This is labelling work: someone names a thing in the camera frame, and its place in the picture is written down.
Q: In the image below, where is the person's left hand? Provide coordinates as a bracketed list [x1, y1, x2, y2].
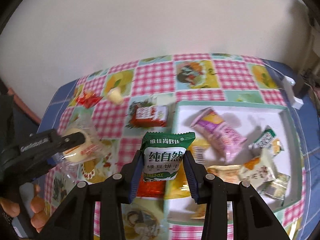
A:
[0, 183, 51, 234]

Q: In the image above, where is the yellow transparent snack packet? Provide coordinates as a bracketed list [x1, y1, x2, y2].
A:
[164, 139, 209, 199]

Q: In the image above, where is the pink checkered picture tablecloth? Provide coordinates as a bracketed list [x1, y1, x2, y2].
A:
[37, 52, 311, 240]

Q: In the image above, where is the red patterned snack packet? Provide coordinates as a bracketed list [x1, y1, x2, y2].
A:
[137, 178, 166, 198]

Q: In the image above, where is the clear yellow cake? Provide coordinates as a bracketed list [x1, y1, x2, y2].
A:
[58, 115, 113, 178]

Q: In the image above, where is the cream rice cracker packet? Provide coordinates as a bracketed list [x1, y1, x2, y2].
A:
[238, 148, 278, 189]

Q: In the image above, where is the pink snack packet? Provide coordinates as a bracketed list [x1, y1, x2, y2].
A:
[190, 107, 247, 163]

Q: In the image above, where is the green white cracker packet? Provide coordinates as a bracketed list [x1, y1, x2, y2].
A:
[249, 125, 284, 158]

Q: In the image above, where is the red crinkled candy wrapper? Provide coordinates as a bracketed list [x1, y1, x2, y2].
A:
[76, 90, 103, 109]

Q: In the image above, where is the yellow jelly cup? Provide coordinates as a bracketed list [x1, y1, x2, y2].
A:
[107, 87, 124, 105]

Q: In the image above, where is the black power adapter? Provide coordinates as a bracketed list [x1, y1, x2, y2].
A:
[293, 74, 312, 99]

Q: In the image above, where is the white tray green rim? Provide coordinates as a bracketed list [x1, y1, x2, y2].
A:
[171, 101, 305, 226]

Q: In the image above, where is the orange striped wafer packet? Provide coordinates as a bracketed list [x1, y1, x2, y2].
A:
[191, 165, 241, 219]

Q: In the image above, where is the green mung bean biscuit packet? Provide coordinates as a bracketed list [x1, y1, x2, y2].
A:
[140, 132, 196, 182]

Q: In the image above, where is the red white chocolate packet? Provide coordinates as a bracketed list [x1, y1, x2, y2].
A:
[130, 105, 169, 128]

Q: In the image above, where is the green gold small packet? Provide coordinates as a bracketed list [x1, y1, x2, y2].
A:
[262, 173, 291, 206]

